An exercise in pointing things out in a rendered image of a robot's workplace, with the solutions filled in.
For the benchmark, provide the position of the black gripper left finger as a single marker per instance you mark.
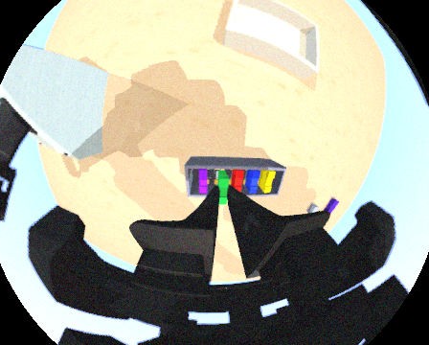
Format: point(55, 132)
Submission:
point(194, 234)

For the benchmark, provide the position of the green fuse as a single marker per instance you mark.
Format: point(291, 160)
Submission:
point(223, 183)

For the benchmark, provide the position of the red fuse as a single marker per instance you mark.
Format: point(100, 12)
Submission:
point(236, 181)

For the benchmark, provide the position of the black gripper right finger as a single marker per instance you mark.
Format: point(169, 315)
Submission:
point(260, 232)

